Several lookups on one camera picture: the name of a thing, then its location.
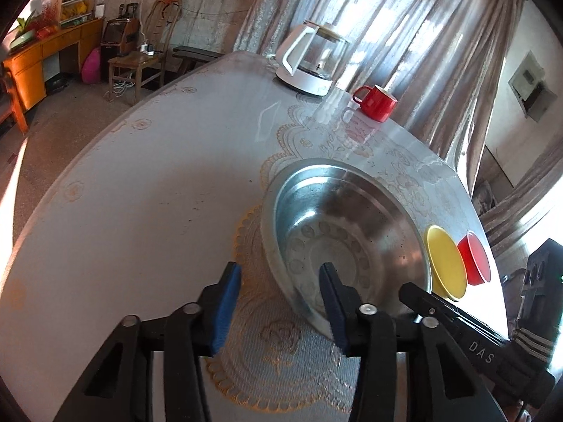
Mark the stainless steel bowl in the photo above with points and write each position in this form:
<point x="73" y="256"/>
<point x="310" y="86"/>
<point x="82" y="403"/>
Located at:
<point x="318" y="211"/>

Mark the wall electrical box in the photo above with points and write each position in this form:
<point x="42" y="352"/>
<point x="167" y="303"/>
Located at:
<point x="528" y="85"/>

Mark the wooden chair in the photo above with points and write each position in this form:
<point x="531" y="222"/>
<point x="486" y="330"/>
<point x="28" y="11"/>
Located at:
<point x="147" y="62"/>

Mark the orange wooden sideboard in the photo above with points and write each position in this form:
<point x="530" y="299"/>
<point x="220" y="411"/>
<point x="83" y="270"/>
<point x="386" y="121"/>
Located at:
<point x="73" y="45"/>

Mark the grey window curtain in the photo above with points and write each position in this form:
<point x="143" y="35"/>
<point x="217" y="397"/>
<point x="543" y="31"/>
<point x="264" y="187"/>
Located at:
<point x="441" y="59"/>

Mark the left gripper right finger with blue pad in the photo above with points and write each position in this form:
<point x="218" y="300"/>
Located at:
<point x="360" y="330"/>

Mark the red enamel mug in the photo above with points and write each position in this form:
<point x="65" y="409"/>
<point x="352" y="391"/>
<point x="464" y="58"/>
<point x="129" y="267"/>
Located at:
<point x="374" y="102"/>

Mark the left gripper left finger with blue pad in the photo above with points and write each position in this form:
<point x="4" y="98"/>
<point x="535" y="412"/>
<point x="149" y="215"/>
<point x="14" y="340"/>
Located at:
<point x="196" y="330"/>

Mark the pink bag on floor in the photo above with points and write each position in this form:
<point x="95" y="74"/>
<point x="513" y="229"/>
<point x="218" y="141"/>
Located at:
<point x="90" y="73"/>

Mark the red plastic bowl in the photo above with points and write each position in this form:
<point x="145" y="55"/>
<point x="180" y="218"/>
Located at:
<point x="478" y="270"/>

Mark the side window curtain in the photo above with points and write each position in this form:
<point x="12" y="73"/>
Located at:
<point x="521" y="217"/>

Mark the white glass electric kettle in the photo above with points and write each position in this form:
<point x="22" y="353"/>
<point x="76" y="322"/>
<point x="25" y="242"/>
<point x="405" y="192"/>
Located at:
<point x="309" y="57"/>

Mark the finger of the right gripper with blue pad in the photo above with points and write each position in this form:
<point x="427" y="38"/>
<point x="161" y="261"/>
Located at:
<point x="429" y="304"/>

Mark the yellow plastic bowl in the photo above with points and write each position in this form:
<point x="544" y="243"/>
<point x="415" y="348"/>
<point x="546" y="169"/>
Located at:
<point x="449" y="279"/>

